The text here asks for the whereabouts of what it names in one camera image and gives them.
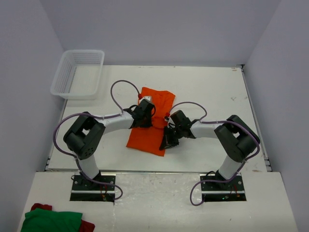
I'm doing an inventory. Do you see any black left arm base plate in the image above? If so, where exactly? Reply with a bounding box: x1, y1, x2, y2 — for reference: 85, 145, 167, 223
70, 174, 115, 203

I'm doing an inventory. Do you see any white plastic basket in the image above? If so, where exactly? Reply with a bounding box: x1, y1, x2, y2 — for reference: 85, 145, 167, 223
50, 49, 105, 101

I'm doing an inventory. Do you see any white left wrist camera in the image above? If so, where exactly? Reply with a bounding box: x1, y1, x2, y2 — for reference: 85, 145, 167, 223
140, 96, 153, 104

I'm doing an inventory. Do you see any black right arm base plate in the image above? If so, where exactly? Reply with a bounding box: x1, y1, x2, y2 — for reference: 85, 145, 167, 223
200, 173, 247, 202

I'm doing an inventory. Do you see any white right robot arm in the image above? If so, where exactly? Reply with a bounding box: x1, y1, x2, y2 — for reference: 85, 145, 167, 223
159, 110, 260, 190

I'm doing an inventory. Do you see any red folded t shirt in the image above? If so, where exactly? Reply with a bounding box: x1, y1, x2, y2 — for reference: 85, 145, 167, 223
30, 203, 96, 232

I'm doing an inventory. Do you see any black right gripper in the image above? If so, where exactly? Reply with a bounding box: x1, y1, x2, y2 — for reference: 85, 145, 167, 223
160, 126, 184, 151

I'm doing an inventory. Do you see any green folded t shirt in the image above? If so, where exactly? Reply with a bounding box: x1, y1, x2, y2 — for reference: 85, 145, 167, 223
20, 209, 84, 232

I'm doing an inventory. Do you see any orange t shirt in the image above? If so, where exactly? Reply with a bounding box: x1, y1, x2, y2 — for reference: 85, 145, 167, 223
126, 87, 176, 157

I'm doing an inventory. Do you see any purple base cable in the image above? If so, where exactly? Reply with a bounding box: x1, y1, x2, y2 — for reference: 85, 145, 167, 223
82, 171, 123, 201
190, 174, 237, 206

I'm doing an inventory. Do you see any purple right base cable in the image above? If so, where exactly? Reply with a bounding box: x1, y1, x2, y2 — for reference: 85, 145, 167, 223
190, 174, 237, 206

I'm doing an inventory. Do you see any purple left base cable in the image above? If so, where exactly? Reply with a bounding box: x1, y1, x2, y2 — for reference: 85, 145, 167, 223
82, 171, 123, 201

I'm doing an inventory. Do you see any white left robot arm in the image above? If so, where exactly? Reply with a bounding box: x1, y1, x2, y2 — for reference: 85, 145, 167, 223
63, 99, 155, 190

